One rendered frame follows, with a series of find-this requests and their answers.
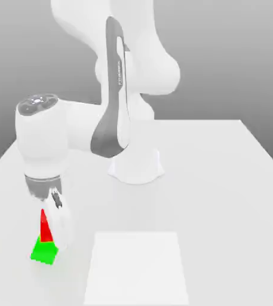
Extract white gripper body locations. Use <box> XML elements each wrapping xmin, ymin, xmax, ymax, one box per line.
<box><xmin>44</xmin><ymin>194</ymin><xmax>74</xmax><ymax>253</ymax></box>

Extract small red cube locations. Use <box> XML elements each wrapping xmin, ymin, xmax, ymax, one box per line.
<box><xmin>39</xmin><ymin>208</ymin><xmax>54</xmax><ymax>243</ymax></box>

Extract small green cube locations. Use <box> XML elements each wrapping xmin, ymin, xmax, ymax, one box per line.
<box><xmin>30</xmin><ymin>235</ymin><xmax>59</xmax><ymax>266</ymax></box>

